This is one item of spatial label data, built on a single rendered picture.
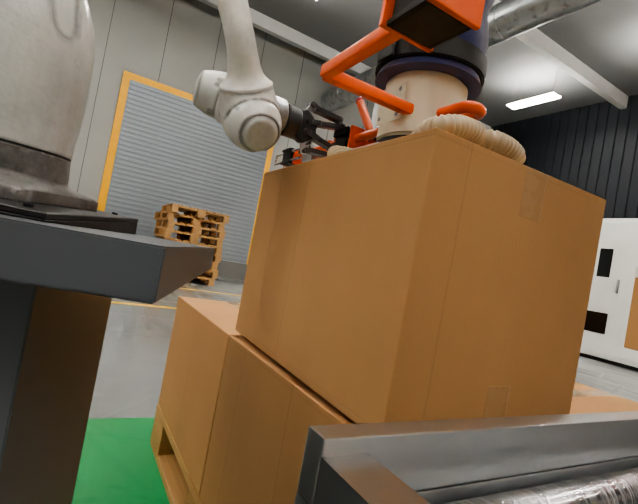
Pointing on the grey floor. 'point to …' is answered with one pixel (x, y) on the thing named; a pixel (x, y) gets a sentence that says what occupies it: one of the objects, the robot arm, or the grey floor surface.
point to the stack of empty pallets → (193, 220)
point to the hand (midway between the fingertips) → (350, 144)
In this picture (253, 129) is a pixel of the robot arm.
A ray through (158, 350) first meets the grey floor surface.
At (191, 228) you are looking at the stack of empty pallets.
